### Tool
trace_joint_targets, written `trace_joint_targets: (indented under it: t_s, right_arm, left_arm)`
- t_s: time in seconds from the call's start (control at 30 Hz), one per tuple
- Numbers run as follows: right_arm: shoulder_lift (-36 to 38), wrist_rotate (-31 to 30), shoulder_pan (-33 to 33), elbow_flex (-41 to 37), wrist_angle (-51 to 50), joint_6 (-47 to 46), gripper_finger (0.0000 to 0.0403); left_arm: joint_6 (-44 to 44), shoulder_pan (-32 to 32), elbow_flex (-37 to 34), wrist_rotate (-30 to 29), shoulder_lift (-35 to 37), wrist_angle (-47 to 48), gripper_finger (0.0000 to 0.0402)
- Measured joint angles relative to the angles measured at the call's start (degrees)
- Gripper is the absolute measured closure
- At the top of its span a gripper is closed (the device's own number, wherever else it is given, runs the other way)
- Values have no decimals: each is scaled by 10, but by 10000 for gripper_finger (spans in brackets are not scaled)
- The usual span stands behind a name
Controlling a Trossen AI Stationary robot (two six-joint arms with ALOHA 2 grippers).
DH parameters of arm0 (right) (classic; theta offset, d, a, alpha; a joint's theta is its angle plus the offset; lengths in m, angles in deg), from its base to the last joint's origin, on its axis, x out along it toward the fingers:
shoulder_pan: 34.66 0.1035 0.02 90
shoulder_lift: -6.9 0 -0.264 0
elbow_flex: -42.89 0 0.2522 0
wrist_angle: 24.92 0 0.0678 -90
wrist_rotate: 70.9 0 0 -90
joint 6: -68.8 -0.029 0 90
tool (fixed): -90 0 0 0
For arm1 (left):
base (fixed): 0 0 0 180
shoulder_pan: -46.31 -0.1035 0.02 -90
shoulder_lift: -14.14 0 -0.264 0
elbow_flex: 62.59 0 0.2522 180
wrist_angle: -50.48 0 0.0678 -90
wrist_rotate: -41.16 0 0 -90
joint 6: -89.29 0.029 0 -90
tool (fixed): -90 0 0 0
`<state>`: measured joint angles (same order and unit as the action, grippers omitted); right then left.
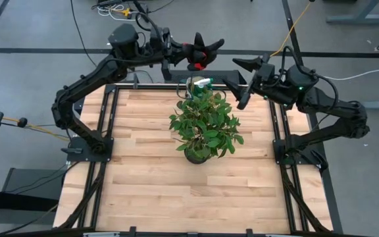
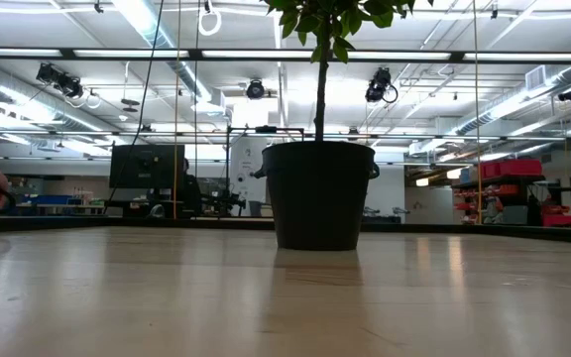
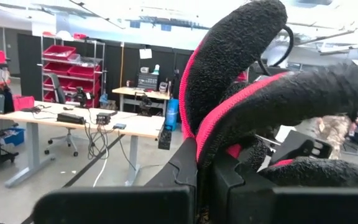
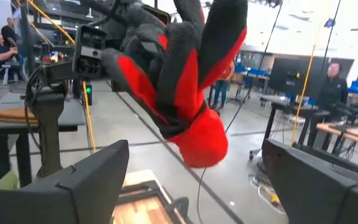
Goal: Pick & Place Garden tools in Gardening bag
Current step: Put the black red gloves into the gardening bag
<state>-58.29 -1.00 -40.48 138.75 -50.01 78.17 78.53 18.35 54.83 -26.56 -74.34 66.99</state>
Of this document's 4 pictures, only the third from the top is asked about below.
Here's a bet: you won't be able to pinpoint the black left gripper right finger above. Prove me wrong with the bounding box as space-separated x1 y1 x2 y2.
211 151 358 224

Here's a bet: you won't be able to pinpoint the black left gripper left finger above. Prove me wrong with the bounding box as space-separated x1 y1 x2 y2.
32 138 198 224

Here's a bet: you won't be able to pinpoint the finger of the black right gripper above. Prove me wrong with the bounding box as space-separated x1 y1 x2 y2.
270 129 334 166

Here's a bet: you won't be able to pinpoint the red and black garden glove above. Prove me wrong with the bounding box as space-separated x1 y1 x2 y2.
178 0 358 189

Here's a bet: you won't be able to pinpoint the long wooden desk grey legs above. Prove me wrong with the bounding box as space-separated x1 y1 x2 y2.
0 101 167 188

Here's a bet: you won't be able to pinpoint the blue barrel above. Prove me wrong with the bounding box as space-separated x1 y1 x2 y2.
165 98 180 132

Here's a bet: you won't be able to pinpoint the small black device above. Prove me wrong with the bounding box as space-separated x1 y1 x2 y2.
96 111 118 126

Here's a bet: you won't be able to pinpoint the small wooden desk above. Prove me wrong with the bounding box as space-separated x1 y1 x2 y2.
112 86 171 116

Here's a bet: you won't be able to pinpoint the black tool chest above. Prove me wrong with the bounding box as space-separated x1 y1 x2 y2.
137 73 160 91

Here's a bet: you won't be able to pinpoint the flat black box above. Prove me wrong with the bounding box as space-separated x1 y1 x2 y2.
57 112 86 126

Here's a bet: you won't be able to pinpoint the white paper sheet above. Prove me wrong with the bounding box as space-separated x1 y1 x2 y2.
139 48 153 60

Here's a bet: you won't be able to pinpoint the grey office chair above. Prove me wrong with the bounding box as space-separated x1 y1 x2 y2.
44 73 81 157

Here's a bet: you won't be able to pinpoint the shelf rack with red bins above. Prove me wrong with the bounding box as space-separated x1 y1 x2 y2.
40 30 107 108

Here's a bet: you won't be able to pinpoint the blue storage bin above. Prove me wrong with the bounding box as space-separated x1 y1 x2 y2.
1 127 25 146

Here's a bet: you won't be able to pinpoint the red box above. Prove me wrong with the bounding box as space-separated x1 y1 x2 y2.
12 95 35 111

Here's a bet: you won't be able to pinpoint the white hanging desk cable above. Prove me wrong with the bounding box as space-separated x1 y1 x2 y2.
92 148 109 188

